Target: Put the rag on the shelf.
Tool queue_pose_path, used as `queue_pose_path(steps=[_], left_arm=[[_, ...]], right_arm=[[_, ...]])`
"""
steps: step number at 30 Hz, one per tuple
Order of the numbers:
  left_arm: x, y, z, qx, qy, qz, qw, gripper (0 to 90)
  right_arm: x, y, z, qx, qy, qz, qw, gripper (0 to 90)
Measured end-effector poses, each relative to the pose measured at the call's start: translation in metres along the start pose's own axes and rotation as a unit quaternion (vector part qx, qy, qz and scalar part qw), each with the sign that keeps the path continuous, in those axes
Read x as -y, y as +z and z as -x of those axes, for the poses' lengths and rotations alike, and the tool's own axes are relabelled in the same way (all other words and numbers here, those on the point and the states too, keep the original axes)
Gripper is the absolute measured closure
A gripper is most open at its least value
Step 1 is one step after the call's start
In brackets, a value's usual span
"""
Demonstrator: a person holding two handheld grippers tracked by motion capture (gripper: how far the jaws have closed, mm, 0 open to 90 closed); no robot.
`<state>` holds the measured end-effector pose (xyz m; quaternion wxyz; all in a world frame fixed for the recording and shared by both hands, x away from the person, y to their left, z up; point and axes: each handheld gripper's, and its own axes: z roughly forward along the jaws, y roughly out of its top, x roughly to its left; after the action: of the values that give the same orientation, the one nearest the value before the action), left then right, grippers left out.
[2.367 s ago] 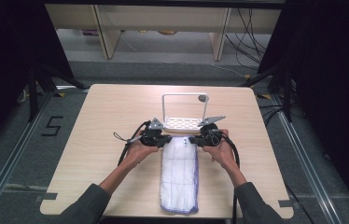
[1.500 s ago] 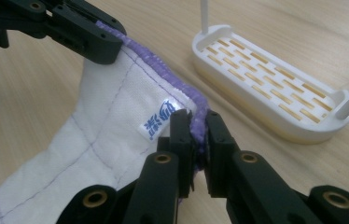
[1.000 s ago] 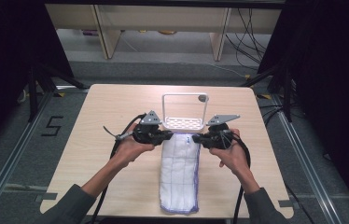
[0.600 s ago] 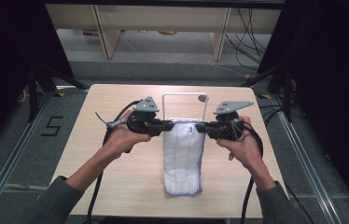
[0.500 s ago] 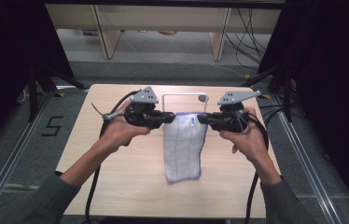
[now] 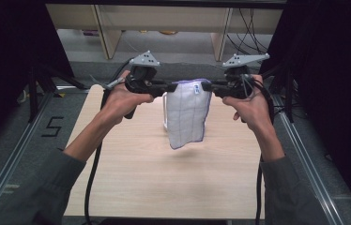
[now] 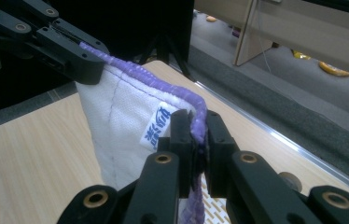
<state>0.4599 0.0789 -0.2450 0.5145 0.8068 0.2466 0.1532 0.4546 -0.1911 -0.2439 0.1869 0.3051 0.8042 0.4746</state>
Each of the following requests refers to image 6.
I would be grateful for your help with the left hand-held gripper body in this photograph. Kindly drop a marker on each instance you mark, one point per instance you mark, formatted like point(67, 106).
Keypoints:
point(142, 79)

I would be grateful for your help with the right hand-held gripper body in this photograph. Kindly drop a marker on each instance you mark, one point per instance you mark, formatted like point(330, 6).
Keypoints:
point(237, 82)

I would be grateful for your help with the white cloth with purple edge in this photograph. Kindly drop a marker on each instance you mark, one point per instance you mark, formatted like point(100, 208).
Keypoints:
point(186, 115)

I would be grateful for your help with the person's right hand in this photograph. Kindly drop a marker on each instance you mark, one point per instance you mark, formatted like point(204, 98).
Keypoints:
point(255, 109)

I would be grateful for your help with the person's left hand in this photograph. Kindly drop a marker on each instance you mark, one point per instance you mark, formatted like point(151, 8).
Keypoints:
point(120, 103)

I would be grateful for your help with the black metal stand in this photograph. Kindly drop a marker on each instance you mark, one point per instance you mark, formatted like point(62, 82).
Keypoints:
point(289, 93)
point(33, 93)

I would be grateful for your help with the yellow round object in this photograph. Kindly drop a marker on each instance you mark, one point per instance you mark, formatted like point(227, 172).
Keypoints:
point(168, 32)

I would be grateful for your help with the light wooden desk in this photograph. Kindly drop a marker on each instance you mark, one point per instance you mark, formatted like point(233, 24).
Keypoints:
point(164, 18)

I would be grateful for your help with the black curtain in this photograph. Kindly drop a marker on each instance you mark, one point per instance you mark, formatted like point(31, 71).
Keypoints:
point(336, 62)
point(1, 47)

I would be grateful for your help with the aluminium floor rail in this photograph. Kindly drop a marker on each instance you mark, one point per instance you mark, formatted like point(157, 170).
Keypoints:
point(308, 162)
point(14, 156)

